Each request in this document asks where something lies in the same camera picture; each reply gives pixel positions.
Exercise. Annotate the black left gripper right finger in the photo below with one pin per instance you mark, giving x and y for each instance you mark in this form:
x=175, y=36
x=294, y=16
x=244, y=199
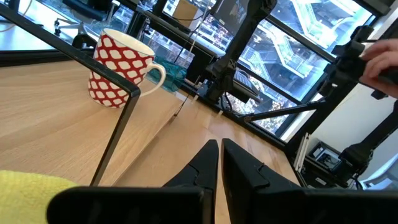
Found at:
x=280, y=205

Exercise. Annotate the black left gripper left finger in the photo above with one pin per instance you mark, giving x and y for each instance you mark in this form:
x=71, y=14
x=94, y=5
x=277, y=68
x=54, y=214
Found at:
x=140, y=205

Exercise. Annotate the yellow cloth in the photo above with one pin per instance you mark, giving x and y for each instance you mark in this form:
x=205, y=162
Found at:
x=25, y=199

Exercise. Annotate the teal plastic tumbler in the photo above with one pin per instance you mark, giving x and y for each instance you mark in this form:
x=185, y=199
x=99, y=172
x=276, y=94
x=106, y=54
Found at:
x=169, y=77

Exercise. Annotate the red white patterned mug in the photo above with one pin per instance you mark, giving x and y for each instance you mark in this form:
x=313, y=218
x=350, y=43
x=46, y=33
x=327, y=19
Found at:
x=118, y=65

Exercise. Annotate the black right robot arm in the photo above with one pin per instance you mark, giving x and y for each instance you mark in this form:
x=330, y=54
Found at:
x=236, y=46

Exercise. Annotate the black power supply box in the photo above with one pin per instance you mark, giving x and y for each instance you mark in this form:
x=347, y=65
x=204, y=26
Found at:
x=325, y=155

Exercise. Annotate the white office chair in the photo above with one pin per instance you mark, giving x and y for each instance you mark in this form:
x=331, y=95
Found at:
x=382, y=177

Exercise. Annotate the person's hand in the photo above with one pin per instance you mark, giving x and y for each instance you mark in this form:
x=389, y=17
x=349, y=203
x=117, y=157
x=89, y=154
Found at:
x=379, y=62

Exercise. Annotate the brown cardboard box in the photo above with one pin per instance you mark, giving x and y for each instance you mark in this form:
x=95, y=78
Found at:
x=186, y=12

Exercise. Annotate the black monitor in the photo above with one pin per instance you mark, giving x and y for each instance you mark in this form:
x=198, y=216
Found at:
x=231, y=12

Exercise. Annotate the black office chair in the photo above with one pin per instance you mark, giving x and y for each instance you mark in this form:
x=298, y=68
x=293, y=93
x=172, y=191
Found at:
x=87, y=12

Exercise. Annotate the wooden shelf black metal frame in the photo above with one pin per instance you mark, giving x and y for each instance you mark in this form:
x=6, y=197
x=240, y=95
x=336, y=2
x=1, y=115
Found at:
x=46, y=118

